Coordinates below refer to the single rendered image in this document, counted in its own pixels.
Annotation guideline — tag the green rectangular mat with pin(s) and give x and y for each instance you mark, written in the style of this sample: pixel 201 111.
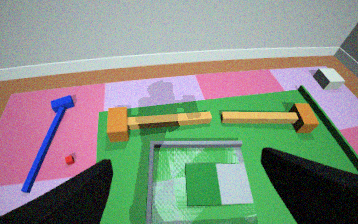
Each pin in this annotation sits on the green rectangular mat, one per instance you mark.
pixel 127 200

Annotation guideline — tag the small red block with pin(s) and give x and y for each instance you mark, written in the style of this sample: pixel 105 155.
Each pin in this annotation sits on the small red block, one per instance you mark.
pixel 69 160

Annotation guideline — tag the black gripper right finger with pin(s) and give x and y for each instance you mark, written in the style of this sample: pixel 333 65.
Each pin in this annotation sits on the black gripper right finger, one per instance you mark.
pixel 312 192

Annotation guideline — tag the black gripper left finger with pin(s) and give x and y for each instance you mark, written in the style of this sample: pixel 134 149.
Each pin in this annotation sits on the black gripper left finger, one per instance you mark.
pixel 80 200

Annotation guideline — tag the white block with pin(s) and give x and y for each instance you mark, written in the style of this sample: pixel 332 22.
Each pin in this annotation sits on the white block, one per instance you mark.
pixel 328 79

